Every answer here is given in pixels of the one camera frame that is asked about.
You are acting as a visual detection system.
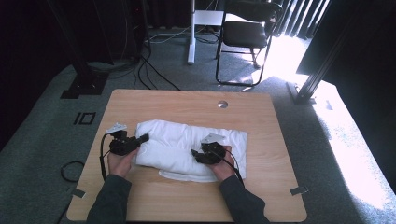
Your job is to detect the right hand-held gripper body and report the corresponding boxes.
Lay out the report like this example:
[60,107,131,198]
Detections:
[200,133,227,165]

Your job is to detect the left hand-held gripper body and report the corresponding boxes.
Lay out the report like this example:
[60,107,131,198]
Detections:
[105,122,139,156]

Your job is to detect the white skirt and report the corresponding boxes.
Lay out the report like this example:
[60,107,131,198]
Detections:
[133,119,249,184]

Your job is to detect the person's left hand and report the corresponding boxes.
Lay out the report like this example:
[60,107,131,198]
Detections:
[106,147,140,179]

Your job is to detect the person's right hand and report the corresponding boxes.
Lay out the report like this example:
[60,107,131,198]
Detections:
[206,145,238,182]

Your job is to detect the grey tape piece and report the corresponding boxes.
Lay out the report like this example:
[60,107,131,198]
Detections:
[289,185,309,197]
[71,188,88,200]

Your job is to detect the dark equipment rack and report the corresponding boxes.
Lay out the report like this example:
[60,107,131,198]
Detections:
[90,0,151,64]

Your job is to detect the black metal profile stand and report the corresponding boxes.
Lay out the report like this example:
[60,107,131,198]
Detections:
[286,0,367,106]

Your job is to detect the white desk leg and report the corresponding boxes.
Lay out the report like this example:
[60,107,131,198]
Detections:
[187,0,226,66]

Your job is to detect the black folding chair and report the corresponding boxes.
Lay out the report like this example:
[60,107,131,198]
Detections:
[215,0,285,88]

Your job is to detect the dark striped curtain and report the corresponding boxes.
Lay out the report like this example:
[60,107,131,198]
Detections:
[273,0,332,40]

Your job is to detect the black curtain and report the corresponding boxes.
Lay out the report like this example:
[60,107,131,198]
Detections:
[295,0,396,190]

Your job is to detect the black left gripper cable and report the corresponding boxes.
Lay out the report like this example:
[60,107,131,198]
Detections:
[99,133,116,182]

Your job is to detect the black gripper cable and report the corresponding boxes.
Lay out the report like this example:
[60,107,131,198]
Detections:
[99,133,116,182]
[210,145,246,188]

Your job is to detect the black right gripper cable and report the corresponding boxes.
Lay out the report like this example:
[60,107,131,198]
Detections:
[210,145,246,188]

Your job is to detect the black floor cables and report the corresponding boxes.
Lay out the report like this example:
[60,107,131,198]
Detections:
[133,55,181,91]

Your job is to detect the black cable loop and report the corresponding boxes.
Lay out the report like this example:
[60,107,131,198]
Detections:
[60,160,86,184]

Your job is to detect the black stand with base plate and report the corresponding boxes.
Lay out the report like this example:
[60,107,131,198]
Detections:
[46,0,110,100]

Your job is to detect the white floor cable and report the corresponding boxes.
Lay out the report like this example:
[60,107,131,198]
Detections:
[148,25,192,45]

